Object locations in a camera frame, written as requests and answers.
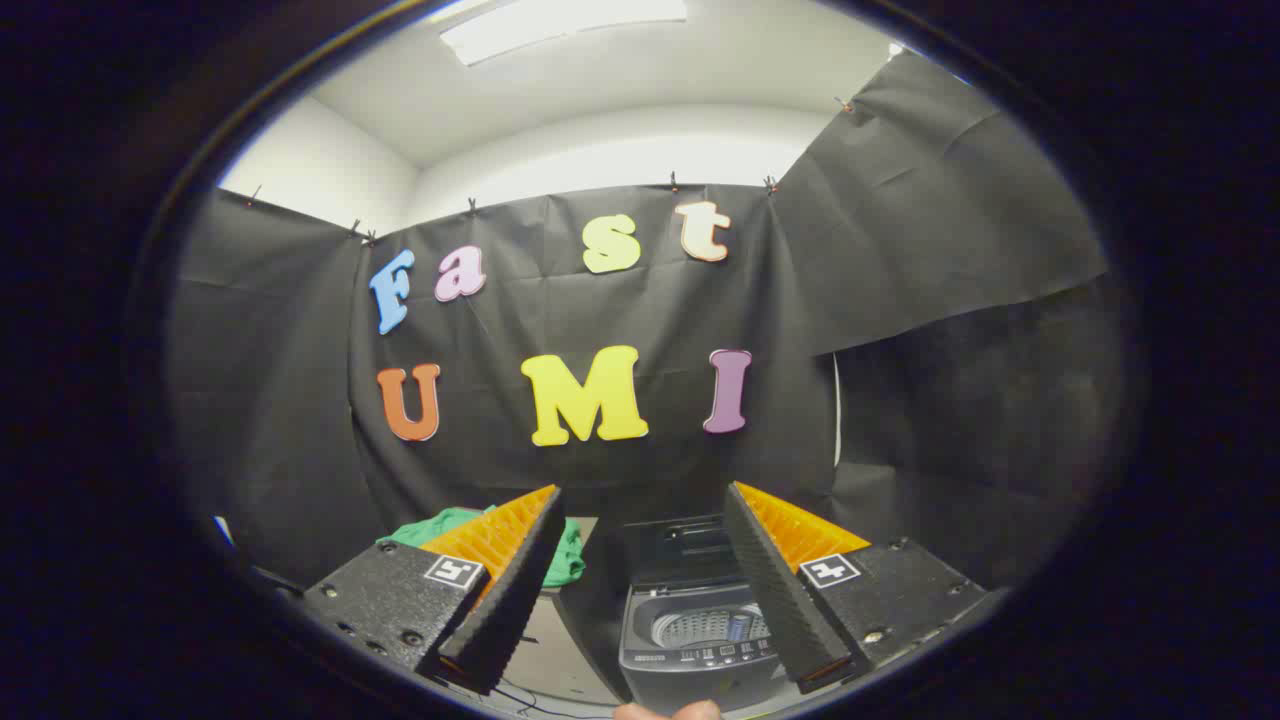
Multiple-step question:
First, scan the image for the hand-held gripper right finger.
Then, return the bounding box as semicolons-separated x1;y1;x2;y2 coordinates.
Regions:
722;481;991;696

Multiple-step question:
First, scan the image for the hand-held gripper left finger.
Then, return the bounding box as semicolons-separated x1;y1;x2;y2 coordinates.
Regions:
300;485;567;696

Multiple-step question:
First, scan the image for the dark washing machine lid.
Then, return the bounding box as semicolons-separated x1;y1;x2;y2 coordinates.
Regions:
618;513;746;593

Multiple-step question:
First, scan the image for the green polo shirt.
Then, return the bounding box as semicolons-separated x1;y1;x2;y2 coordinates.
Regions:
378;506;587;589

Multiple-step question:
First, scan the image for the grey washing machine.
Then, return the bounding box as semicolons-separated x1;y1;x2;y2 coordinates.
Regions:
618;580;796;713

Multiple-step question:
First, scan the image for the grey side table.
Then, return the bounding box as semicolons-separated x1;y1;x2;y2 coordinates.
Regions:
540;515;601;599

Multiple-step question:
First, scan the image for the black backdrop cloth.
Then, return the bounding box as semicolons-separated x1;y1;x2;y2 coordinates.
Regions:
165;50;1141;601

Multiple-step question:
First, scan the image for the ceiling light panel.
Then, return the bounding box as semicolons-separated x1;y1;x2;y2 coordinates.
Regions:
440;0;689;67

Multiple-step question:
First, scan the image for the black cable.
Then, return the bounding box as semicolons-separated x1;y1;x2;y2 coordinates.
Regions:
490;683;613;720

